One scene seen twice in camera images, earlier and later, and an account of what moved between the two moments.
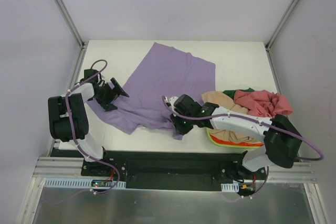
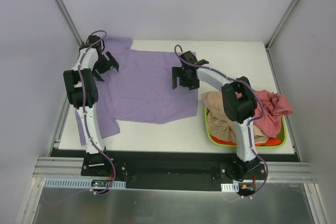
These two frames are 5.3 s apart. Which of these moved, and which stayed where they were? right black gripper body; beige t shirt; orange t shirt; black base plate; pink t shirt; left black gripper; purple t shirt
Moved: right black gripper body; purple t shirt; left black gripper
Stayed: orange t shirt; pink t shirt; beige t shirt; black base plate
